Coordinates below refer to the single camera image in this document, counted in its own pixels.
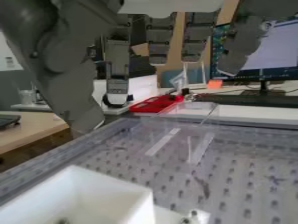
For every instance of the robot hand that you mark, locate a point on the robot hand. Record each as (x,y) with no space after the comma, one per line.
(57,50)

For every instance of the black headphones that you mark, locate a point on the black headphones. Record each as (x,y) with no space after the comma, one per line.
(117,101)

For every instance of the white desk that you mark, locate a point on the white desk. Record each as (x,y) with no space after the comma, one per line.
(141,88)
(247,111)

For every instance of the wooden desk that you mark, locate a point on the wooden desk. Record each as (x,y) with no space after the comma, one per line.
(30,128)

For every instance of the red tray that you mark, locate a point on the red tray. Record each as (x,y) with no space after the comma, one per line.
(153,104)

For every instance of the clear box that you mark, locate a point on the clear box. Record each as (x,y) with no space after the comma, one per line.
(186,146)

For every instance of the small white box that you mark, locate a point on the small white box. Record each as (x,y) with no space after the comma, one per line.
(84,196)

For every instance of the black keyboard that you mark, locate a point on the black keyboard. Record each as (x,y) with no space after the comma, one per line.
(247,100)

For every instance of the computer screen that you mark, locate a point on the computer screen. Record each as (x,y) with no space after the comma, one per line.
(276,50)

